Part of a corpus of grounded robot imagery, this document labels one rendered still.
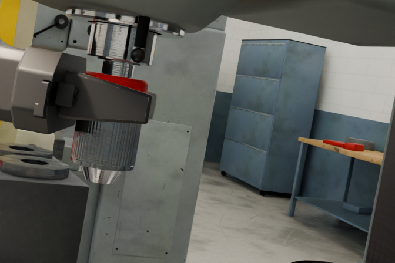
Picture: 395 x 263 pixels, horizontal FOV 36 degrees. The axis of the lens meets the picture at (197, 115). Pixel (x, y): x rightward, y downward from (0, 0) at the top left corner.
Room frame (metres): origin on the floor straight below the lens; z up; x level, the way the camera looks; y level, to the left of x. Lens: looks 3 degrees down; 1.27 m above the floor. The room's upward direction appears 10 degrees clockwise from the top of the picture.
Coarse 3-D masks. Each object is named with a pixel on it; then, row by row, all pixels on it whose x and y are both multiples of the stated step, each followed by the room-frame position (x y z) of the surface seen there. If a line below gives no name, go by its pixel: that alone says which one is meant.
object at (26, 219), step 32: (0, 160) 0.75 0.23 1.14; (32, 160) 0.79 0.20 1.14; (0, 192) 0.70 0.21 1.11; (32, 192) 0.72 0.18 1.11; (64, 192) 0.73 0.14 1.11; (0, 224) 0.70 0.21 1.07; (32, 224) 0.72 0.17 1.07; (64, 224) 0.74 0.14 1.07; (0, 256) 0.71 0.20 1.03; (32, 256) 0.72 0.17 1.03; (64, 256) 0.74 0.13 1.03
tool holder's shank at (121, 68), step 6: (108, 60) 0.43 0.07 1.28; (114, 60) 0.43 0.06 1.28; (102, 66) 0.44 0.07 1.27; (108, 66) 0.43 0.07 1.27; (114, 66) 0.43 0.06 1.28; (120, 66) 0.43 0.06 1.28; (126, 66) 0.43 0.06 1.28; (132, 66) 0.44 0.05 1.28; (102, 72) 0.44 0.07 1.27; (108, 72) 0.43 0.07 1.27; (114, 72) 0.43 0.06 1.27; (120, 72) 0.43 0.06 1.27; (126, 72) 0.43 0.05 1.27; (132, 72) 0.44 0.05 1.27
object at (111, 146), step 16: (80, 128) 0.43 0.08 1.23; (96, 128) 0.42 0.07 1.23; (112, 128) 0.42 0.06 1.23; (128, 128) 0.42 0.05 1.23; (80, 144) 0.42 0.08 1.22; (96, 144) 0.42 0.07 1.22; (112, 144) 0.42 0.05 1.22; (128, 144) 0.43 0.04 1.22; (80, 160) 0.42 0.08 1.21; (96, 160) 0.42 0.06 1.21; (112, 160) 0.42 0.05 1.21; (128, 160) 0.43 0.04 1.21
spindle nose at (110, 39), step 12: (96, 24) 0.42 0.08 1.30; (108, 24) 0.42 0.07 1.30; (96, 36) 0.42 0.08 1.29; (108, 36) 0.42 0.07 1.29; (120, 36) 0.42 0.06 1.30; (132, 36) 0.42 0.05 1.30; (156, 36) 0.44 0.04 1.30; (96, 48) 0.42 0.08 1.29; (108, 48) 0.42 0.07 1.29; (120, 48) 0.42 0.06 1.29; (132, 48) 0.42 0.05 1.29; (120, 60) 0.42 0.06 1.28; (132, 60) 0.42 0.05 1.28; (144, 60) 0.43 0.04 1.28
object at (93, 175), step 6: (84, 168) 0.43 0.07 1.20; (90, 168) 0.43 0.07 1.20; (84, 174) 0.43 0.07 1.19; (90, 174) 0.43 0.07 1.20; (96, 174) 0.43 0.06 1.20; (102, 174) 0.43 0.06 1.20; (108, 174) 0.43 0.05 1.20; (114, 174) 0.43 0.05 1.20; (90, 180) 0.43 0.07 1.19; (96, 180) 0.43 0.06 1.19; (102, 180) 0.43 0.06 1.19; (108, 180) 0.43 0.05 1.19; (114, 180) 0.44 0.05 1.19
